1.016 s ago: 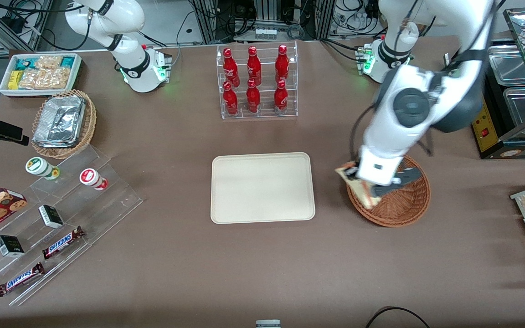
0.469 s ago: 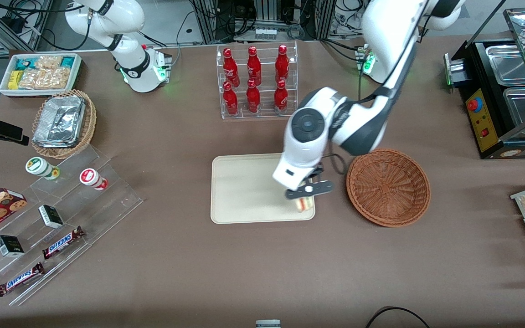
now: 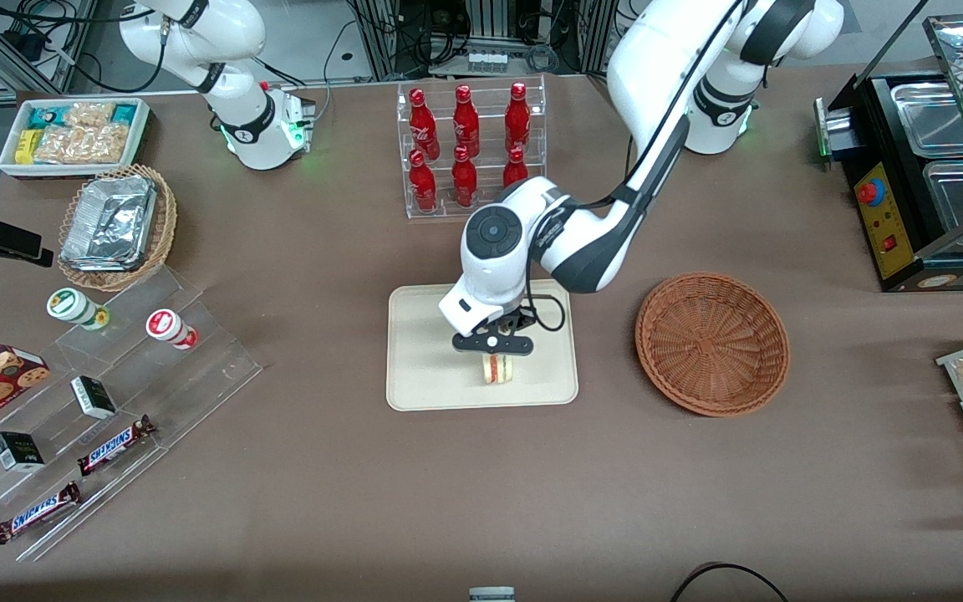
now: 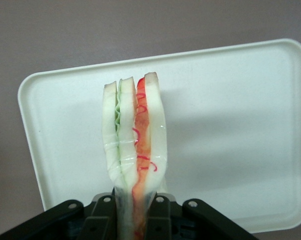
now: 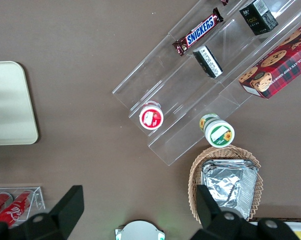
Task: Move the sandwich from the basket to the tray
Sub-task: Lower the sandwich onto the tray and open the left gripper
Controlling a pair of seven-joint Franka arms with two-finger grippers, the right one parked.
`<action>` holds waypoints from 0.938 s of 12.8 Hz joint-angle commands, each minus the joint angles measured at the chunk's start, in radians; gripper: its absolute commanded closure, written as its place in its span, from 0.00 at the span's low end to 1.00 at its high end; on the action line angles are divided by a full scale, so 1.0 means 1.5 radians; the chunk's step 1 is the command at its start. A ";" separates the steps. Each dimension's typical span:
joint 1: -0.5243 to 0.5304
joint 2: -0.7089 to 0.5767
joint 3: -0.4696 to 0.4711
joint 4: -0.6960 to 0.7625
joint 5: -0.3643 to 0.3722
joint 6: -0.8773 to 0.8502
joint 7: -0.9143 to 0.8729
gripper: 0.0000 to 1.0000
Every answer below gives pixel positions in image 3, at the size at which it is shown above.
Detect cream rectangular serving tray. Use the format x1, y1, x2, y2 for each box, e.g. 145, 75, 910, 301
386, 279, 580, 412

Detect round brown wicker basket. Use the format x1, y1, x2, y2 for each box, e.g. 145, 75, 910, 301
634, 272, 791, 418

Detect light tan wicker basket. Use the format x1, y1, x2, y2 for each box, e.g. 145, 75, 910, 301
58, 164, 178, 292

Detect clear acrylic bottle rack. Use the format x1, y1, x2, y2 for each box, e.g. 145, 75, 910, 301
396, 75, 548, 220

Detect clear acrylic step display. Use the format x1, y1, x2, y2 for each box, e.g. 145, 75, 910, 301
0, 266, 263, 563

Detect red lidded drink bottle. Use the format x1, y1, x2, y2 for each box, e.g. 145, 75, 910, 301
145, 309, 198, 349

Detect white rectangular snack bin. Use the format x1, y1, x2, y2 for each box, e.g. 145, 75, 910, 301
0, 98, 150, 179

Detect stacked aluminium foil containers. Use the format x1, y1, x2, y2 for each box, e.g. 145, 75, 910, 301
61, 176, 157, 273

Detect Snickers chocolate bar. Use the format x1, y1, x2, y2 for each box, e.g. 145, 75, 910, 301
0, 482, 82, 545
77, 415, 156, 477

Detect small dark green box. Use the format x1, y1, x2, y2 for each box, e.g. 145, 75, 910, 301
0, 431, 46, 473
70, 375, 117, 420

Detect green lidded drink bottle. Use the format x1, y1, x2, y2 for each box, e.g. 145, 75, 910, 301
47, 288, 110, 330

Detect black hot food warmer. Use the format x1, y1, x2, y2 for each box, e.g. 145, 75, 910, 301
814, 13, 963, 293

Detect clear bag of crackers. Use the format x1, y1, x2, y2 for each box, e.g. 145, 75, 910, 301
33, 102, 129, 165

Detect black looped floor cable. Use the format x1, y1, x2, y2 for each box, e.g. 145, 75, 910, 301
670, 563, 790, 602

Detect black camera clamp mount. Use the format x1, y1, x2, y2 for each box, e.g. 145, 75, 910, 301
0, 209, 54, 270

